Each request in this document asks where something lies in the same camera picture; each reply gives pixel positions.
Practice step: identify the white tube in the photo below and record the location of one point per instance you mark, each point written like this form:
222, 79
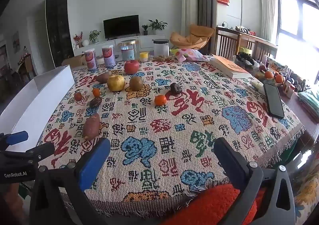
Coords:
256, 85

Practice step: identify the dark wrinkled passion fruit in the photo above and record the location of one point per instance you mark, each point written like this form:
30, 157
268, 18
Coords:
95, 102
176, 88

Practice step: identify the large leafy potted plant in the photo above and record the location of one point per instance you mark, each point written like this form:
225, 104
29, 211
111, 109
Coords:
157, 25

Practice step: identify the red apple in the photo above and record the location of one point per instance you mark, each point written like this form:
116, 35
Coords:
131, 66

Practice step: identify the brown cardboard box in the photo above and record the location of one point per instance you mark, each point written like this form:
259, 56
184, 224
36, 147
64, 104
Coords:
73, 60

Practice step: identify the tangerine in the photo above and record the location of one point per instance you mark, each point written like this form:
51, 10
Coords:
96, 92
160, 100

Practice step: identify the yellow apple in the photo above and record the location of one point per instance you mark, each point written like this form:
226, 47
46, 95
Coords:
116, 82

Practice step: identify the orange fuzzy cloth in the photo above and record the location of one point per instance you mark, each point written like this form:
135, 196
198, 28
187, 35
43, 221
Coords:
199, 207

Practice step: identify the printed woven blanket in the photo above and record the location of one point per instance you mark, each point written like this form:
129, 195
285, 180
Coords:
174, 140

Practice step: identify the orange lounge chair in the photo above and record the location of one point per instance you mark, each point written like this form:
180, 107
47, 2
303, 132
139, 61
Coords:
193, 37

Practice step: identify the wooden slatted bench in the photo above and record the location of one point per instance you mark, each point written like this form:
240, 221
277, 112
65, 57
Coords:
229, 40

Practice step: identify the white round ornament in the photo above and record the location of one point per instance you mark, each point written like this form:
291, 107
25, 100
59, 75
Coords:
85, 42

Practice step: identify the white tower air conditioner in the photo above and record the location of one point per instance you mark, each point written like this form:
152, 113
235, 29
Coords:
189, 12

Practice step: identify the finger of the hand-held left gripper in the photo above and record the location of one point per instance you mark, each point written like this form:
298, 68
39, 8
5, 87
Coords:
17, 137
42, 150

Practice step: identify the yellow floral cushion cover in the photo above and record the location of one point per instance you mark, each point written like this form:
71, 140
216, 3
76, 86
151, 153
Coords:
306, 197

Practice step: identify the dark red fruit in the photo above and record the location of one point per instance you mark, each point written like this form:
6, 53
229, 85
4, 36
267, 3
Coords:
261, 67

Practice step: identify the flat screen television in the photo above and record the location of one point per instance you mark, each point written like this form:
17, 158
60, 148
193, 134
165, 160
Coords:
121, 26

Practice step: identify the brown kiwi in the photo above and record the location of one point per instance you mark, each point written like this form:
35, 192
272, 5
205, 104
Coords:
136, 83

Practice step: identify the white cardboard box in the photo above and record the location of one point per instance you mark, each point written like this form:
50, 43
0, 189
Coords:
37, 100

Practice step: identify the sweet potato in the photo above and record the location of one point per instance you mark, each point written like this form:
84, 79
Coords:
102, 78
91, 126

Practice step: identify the small yellow jar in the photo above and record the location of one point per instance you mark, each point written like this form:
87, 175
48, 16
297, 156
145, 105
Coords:
144, 56

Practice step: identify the wooden dining chair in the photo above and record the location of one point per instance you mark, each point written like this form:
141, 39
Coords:
25, 64

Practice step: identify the pink labelled can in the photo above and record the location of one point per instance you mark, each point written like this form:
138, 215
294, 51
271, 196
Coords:
91, 59
109, 55

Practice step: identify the black smartphone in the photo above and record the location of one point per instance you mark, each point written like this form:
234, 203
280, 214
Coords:
273, 100

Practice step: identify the small red-brown fruit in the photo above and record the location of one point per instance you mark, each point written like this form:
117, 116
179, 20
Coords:
78, 96

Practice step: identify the green potted plant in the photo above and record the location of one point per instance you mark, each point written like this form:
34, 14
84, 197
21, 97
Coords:
94, 36

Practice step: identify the black bag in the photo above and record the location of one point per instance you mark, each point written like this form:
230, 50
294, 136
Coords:
245, 59

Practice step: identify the small dark potted plant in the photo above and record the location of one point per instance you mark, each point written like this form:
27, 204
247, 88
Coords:
145, 29

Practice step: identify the green folded cloth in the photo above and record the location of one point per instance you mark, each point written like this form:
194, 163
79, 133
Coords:
309, 101

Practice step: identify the pink snack bag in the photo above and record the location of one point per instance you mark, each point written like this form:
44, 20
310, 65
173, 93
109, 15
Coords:
189, 54

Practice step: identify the orange on side tray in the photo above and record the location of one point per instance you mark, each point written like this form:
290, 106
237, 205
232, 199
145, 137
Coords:
268, 74
279, 79

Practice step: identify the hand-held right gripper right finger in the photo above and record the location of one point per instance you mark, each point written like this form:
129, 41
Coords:
228, 161

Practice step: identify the clear jar with black lid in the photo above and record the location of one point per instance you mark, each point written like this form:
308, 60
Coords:
161, 47

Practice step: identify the paperback book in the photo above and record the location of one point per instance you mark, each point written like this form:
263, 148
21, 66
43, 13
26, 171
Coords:
230, 66

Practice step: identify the framed wall picture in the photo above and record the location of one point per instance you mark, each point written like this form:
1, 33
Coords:
15, 41

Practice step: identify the black glass cabinet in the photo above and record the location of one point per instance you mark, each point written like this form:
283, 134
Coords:
56, 25

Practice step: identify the white sheer curtain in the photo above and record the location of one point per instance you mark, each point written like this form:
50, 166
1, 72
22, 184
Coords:
268, 8

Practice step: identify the large window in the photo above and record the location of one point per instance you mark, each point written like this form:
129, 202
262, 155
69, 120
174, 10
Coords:
296, 22

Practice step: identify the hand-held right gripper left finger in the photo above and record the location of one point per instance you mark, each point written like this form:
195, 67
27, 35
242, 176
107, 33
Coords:
93, 162

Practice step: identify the red flower vase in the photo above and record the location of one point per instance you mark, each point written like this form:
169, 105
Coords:
78, 38

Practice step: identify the glass jar with gold lid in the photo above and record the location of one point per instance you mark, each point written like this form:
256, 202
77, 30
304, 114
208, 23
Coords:
128, 51

